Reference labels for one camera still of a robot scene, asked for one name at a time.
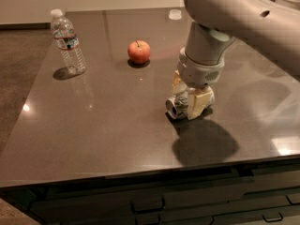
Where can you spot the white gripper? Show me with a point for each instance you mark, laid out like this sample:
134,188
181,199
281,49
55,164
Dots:
200,71

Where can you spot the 7up soda can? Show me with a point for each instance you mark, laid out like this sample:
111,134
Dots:
177,107

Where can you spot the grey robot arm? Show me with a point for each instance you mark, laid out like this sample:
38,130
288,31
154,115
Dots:
271,27

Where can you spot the red apple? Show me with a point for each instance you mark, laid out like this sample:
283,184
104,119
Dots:
138,51

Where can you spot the white bottle cap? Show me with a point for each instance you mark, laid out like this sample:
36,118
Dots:
175,14

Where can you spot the dark drawer cabinet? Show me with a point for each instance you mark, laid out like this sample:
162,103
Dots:
258,193

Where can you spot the clear plastic water bottle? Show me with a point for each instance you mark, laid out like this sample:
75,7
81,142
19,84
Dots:
67,42

